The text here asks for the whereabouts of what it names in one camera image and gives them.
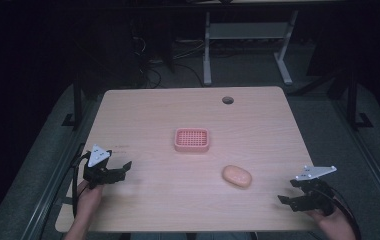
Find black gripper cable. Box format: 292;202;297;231
329;187;362;240
71;150;92;218

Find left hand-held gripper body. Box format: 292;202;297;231
82;143;114;190

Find black metal stand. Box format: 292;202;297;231
344;68;375;131
61;71;84;132

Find bundle of floor cables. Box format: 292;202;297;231
129;34;206;88

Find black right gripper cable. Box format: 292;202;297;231
329;187;362;240

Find white metal table frame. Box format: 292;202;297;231
202;9;300;86

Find person's left hand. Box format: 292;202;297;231
73;181;105;225

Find person's right hand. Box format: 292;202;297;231
305;205;354;235

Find pink soap dish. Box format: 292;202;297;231
173;127;211;154

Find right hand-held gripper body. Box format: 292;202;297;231
294;165;338;217

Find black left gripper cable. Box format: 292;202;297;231
71;150;92;218

